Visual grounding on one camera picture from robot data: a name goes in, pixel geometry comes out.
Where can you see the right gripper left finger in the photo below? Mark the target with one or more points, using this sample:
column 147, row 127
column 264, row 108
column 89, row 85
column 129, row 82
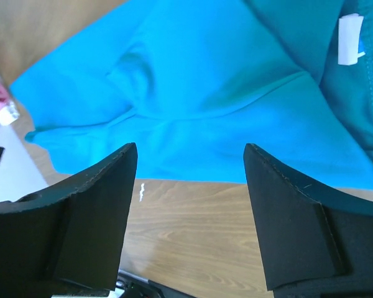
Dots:
column 66, row 239

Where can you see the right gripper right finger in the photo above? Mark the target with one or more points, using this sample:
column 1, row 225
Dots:
column 314, row 240

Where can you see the teal t shirt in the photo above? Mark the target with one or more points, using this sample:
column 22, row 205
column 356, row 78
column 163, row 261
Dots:
column 191, row 83

